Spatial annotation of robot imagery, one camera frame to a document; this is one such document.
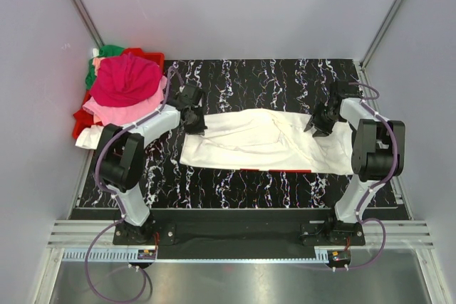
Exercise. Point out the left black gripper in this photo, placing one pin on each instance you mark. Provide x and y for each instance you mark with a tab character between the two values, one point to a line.
200	127

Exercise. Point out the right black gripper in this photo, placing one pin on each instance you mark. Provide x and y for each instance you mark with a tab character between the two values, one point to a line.
323	130

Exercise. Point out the white coca-cola t-shirt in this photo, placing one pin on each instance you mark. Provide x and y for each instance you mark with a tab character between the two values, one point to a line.
268	140

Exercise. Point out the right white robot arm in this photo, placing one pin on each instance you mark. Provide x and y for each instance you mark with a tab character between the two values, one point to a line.
378	151

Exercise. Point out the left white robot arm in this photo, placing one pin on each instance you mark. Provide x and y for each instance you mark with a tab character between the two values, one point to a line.
120	155

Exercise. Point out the magenta t-shirt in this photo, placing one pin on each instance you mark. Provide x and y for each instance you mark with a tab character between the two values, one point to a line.
125	80

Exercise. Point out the light pink t-shirt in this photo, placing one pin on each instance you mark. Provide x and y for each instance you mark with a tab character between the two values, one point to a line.
126	115

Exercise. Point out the green t-shirt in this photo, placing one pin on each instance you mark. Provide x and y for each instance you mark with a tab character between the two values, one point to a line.
99	54

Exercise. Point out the white t-shirt in bin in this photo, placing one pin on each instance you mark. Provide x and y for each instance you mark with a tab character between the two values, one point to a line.
89	137

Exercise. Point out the red t-shirt in bin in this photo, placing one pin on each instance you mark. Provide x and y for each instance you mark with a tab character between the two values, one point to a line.
83	120

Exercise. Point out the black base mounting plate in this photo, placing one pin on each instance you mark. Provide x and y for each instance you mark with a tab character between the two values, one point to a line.
255	230

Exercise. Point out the left aluminium frame post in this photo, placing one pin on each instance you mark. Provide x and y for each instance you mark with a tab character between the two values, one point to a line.
88	22

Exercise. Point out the aluminium frame post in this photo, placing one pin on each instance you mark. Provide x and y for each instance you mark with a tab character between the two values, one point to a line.
380	33
88	22

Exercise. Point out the right aluminium frame post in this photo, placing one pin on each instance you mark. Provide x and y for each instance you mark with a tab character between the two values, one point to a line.
380	33

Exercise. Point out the white slotted cable duct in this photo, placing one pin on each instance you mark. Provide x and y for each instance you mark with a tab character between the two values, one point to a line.
171	255

